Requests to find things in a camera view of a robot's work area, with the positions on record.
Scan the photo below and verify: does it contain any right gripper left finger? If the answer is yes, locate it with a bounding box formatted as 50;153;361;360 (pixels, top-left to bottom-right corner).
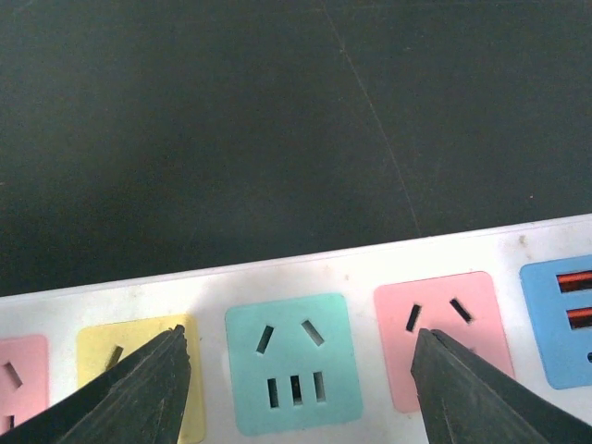
1;325;191;443

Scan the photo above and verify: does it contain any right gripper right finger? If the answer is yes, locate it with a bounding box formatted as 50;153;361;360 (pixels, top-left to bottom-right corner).
411;328;591;443

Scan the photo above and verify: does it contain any white power strip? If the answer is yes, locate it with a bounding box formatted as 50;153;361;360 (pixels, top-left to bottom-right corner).
1;216;591;443

